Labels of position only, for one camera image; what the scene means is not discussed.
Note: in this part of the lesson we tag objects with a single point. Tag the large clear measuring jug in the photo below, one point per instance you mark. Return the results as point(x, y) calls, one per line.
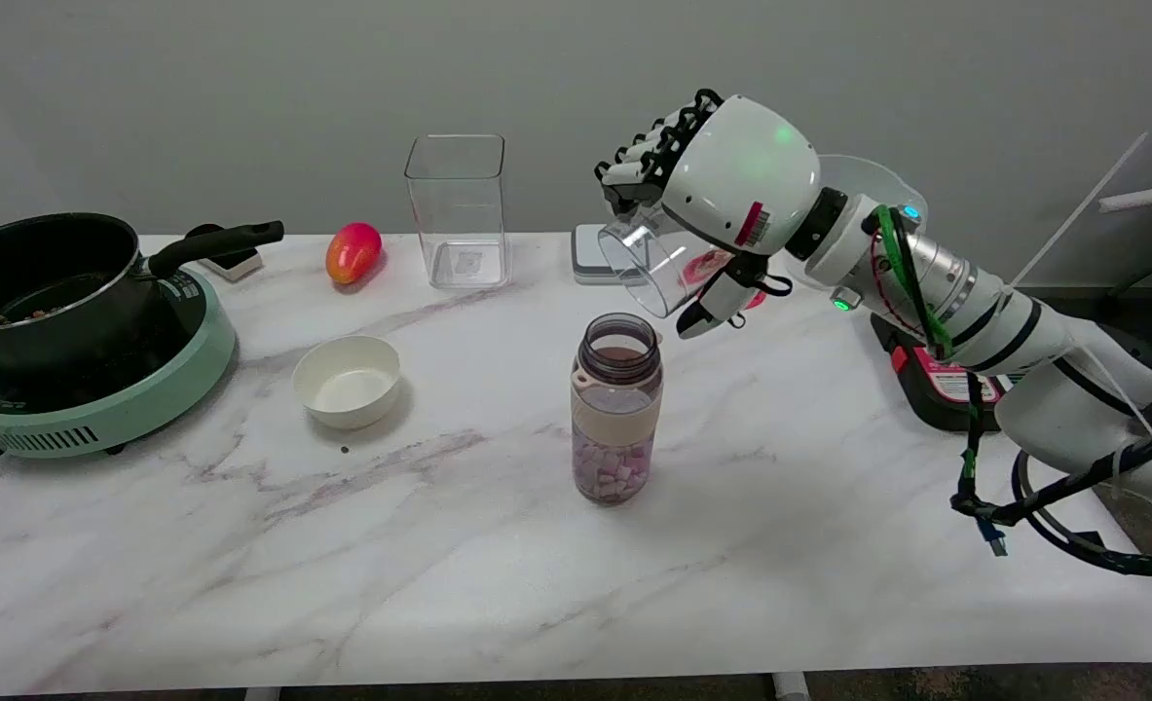
point(868, 180)

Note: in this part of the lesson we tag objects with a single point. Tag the small white black device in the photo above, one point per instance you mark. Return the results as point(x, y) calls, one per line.
point(235, 263)

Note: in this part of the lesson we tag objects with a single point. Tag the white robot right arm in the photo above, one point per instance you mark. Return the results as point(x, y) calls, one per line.
point(994, 316)

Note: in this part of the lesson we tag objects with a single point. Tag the white grey kitchen scale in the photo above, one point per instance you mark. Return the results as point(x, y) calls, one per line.
point(588, 258)

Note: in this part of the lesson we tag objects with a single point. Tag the red orange mango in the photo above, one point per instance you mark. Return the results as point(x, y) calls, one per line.
point(353, 253)

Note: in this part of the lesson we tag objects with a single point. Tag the green induction cooker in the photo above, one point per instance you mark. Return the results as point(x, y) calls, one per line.
point(118, 404)

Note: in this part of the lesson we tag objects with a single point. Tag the white padded bar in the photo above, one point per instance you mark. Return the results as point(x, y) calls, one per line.
point(1150, 196)

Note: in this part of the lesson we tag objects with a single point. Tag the black box with pink label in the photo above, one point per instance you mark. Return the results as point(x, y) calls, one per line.
point(936, 401)

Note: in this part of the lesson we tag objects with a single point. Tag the white bowl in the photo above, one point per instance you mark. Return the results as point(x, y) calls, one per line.
point(347, 382)

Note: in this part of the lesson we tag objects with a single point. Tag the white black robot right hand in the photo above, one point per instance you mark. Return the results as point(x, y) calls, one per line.
point(741, 175)

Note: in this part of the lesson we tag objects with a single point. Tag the bottle with pink candies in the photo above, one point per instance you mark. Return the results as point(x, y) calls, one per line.
point(616, 419)

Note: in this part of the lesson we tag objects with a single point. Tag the red round coaster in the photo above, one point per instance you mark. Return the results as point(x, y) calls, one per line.
point(702, 268)

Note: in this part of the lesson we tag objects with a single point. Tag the small clear measuring cup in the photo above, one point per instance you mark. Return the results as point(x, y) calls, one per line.
point(646, 258)

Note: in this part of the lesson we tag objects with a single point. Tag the clear square plastic container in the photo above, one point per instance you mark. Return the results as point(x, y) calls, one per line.
point(459, 219)

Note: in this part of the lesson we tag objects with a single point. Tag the white table leg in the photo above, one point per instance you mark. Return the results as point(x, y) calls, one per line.
point(262, 694)
point(790, 687)

